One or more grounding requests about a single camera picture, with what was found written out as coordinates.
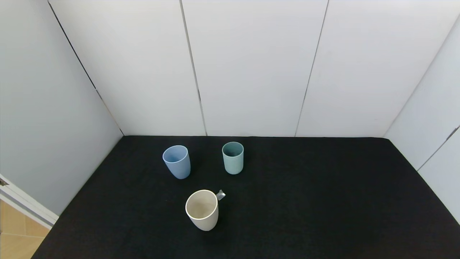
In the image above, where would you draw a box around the cream plastic cup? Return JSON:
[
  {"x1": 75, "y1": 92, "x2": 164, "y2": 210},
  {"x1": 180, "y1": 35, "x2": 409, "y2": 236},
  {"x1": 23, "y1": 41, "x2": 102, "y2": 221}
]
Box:
[{"x1": 185, "y1": 190, "x2": 219, "y2": 231}]

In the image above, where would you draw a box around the teal plastic cup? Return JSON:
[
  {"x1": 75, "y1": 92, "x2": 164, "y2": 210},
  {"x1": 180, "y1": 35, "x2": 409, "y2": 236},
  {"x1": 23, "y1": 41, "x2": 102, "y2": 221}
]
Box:
[{"x1": 222, "y1": 141, "x2": 244, "y2": 175}]

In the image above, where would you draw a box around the blue plastic cup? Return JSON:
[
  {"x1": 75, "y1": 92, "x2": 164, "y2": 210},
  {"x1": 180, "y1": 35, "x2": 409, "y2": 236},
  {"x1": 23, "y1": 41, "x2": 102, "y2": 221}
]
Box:
[{"x1": 162, "y1": 145, "x2": 191, "y2": 180}]

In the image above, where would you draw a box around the white frame strip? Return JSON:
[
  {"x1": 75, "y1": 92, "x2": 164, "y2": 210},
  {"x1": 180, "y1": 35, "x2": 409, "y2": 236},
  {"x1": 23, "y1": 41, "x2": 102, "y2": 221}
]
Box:
[{"x1": 0, "y1": 174, "x2": 59, "y2": 230}]

